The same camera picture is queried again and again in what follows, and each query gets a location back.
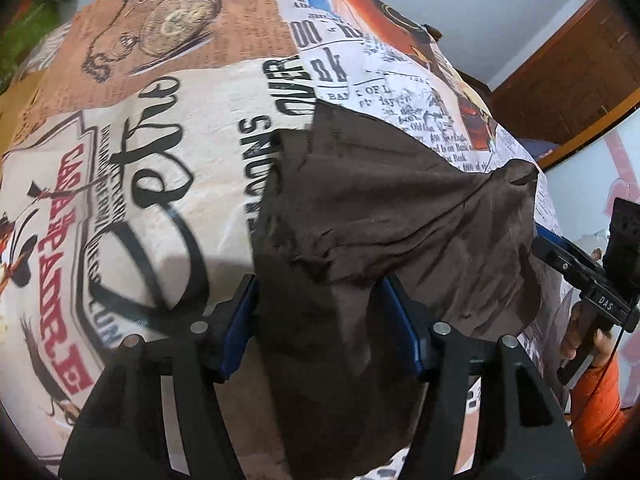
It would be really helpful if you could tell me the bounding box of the printed blanket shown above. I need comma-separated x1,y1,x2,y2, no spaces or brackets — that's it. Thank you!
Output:
0,0,576,480

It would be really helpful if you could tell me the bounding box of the person's right hand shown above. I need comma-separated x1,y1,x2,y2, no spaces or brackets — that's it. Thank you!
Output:
559,302,621,368

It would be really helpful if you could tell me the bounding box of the brown shirt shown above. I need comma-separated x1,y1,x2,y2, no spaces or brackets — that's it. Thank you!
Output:
247,100,563,480

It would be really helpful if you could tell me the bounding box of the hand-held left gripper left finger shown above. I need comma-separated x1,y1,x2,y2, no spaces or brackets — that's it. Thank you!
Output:
60,274,261,480

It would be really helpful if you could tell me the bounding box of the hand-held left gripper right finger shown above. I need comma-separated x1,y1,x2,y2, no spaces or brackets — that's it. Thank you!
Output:
382,275,586,480

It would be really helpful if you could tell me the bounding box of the green bag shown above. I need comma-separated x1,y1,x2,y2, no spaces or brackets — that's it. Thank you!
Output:
0,0,76,91

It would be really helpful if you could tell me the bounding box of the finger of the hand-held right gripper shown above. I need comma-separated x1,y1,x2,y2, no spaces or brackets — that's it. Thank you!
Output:
531,236,604,292
535,224,602,272

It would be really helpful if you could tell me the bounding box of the yellow paw print mat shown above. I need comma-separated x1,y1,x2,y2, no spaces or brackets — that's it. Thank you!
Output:
0,72,46,141

